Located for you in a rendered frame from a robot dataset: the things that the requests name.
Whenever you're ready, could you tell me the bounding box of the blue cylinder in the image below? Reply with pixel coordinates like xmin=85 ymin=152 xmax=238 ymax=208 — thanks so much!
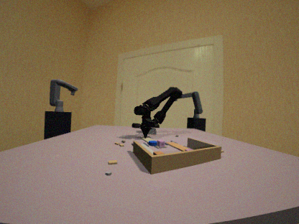
xmin=149 ymin=141 xmax=157 ymax=146

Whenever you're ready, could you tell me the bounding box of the brown wooden open-top box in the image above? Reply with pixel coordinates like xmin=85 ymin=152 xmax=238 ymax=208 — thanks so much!
xmin=133 ymin=135 xmax=222 ymax=174

